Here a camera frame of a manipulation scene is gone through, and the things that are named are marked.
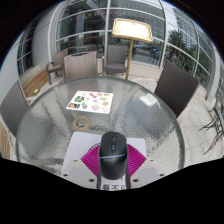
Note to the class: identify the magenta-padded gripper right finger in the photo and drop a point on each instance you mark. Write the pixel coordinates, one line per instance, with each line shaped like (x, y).
(148, 171)

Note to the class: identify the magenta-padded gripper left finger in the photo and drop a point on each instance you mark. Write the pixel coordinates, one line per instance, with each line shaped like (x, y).
(78, 171)

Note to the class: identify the black computer mouse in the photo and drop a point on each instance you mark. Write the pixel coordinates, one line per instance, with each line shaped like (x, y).
(113, 155)

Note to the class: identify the white printed mouse pad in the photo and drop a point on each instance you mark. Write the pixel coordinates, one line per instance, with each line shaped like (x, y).
(83, 141)

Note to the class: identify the brown tape roll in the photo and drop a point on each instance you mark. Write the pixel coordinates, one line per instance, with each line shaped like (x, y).
(81, 123)

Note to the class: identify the white picture card sheet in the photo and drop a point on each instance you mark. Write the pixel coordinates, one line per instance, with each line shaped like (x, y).
(91, 101)

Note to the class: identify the wooden slatted bench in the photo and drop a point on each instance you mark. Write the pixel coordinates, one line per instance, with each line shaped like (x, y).
(3, 140)
(35, 81)

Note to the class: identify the dark metal folding furniture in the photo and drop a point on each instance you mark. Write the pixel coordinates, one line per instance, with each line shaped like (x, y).
(215, 123)

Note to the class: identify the gold-framed sign stand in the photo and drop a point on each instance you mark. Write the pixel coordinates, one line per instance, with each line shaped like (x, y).
(132, 30)

